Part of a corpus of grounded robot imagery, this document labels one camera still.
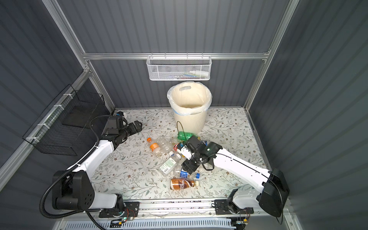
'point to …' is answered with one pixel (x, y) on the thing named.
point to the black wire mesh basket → (63, 127)
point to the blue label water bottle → (182, 174)
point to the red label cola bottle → (175, 147)
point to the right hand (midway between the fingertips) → (189, 164)
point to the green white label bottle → (169, 165)
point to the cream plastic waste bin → (189, 101)
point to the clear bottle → (166, 143)
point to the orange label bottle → (155, 147)
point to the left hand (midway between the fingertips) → (135, 125)
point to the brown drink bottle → (180, 183)
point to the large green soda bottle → (184, 135)
